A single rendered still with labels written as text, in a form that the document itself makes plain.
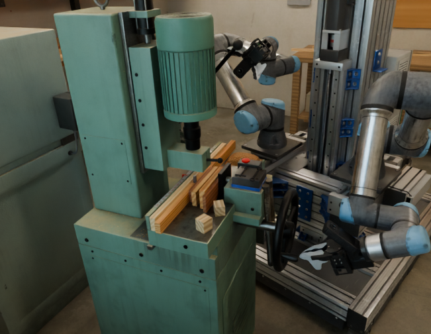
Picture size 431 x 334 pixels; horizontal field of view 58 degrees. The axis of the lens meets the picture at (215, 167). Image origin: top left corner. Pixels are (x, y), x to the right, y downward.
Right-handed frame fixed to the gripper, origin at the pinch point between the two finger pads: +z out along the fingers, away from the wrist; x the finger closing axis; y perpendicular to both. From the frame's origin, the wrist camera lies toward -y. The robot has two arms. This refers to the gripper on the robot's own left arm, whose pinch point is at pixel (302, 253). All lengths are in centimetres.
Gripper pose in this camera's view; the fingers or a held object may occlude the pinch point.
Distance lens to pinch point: 126.9
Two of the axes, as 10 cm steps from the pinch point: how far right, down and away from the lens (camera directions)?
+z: -7.8, 2.9, 5.6
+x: 4.2, -4.1, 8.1
